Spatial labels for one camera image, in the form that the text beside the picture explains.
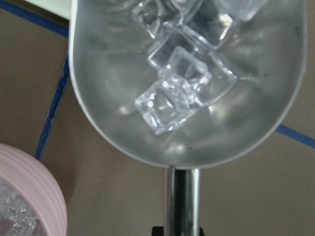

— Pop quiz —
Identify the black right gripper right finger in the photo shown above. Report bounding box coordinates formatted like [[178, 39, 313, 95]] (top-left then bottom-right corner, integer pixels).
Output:
[[199, 227, 205, 236]]

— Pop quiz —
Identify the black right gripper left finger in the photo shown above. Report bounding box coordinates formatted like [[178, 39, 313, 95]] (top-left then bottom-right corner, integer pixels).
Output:
[[151, 226, 164, 236]]

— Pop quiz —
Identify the metal ice scoop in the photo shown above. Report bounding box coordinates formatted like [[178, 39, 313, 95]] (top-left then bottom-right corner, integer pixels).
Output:
[[68, 0, 307, 236]]

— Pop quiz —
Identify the pink bowl of ice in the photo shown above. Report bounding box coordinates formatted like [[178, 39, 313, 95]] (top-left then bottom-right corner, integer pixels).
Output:
[[0, 144, 67, 236]]

